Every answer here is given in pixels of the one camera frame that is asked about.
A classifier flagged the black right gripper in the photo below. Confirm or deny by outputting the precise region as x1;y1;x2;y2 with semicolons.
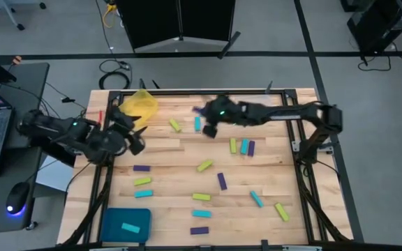
200;94;244;139

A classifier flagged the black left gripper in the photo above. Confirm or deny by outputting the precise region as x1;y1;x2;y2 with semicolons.
110;107;149;157

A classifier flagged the yellow cloth bag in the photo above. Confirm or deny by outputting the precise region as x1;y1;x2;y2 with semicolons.
118;89;159;128

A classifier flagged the white paper sheet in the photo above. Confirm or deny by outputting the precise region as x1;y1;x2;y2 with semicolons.
35;155;75;192

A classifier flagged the teal plastic bin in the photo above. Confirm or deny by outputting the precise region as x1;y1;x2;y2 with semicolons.
99;208;152;244

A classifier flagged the black folding screen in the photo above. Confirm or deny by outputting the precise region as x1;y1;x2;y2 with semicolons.
115;0;242;59

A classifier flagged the black computer mouse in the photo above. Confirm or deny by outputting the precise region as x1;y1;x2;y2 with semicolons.
5;181;31;215

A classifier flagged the grey office chair base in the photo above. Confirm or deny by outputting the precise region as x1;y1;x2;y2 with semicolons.
0;0;47;31

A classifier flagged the black computer tower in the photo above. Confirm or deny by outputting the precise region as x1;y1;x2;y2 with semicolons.
340;0;402;53

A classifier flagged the black aluminium table frame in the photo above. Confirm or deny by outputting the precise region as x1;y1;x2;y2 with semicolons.
59;89;354;251

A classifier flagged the coiled black floor cable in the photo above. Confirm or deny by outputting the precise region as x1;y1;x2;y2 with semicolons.
98;58;133;91

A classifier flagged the yellow floor cable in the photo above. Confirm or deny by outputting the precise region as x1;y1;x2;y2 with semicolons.
102;2;118;29

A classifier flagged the black power cable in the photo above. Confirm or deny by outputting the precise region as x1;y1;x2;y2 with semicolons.
357;43;402;73

